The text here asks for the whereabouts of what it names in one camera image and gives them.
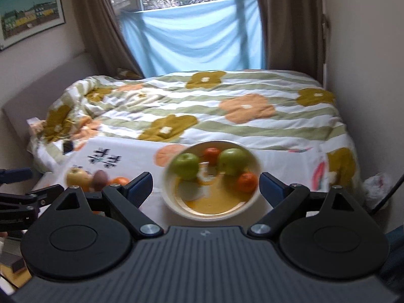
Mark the green apple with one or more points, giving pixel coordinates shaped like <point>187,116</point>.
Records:
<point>186,166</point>
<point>232,161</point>

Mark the floral striped duvet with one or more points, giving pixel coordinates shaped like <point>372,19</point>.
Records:
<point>260,109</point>

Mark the white plastic bag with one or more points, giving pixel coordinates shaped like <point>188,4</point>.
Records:
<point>376,189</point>

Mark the right brown curtain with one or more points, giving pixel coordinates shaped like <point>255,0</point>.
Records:
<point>293,36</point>

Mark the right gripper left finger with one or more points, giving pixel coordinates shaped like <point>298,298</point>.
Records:
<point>123,201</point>

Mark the white fruit print cloth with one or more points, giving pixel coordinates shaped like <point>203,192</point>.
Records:
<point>138,156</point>

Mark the left brown curtain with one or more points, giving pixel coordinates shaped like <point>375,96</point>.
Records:
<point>102,37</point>

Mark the small tangerine in bowl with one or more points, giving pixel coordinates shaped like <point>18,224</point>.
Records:
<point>210,155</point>

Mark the yellow pear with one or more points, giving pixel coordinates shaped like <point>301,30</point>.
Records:
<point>79,177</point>

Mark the small black device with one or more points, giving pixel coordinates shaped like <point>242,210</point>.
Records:
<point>68,146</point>

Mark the brown curtain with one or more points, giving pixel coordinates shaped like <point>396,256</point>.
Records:
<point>293,36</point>
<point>102,37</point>

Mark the light blue window cloth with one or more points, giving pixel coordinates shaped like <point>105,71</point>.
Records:
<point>220,35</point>

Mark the large orange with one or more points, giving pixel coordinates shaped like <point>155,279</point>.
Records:
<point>247,182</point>

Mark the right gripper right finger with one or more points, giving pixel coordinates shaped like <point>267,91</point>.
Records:
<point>285,201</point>

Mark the framed landscape picture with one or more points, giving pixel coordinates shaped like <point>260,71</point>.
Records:
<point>22,19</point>

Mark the cream ceramic bowl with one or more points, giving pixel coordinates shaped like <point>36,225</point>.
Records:
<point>213,195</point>

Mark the brown kiwi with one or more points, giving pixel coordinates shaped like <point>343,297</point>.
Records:
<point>99,180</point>

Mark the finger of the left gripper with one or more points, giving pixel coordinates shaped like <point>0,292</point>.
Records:
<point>15,175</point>
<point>47,195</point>

